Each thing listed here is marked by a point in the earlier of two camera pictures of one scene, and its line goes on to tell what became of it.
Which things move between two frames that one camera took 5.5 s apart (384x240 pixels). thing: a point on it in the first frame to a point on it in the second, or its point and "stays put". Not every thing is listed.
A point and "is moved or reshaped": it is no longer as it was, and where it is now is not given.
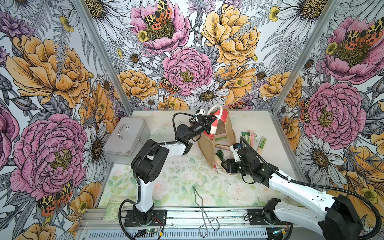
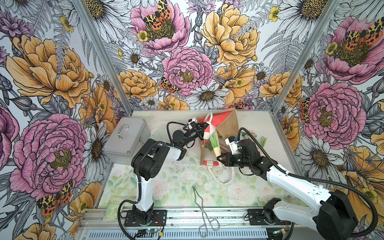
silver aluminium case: [128, 135] stays put
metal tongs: [214, 223] stays put
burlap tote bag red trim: [220, 125] is moved or reshaped
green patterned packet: [112, 211] stays put
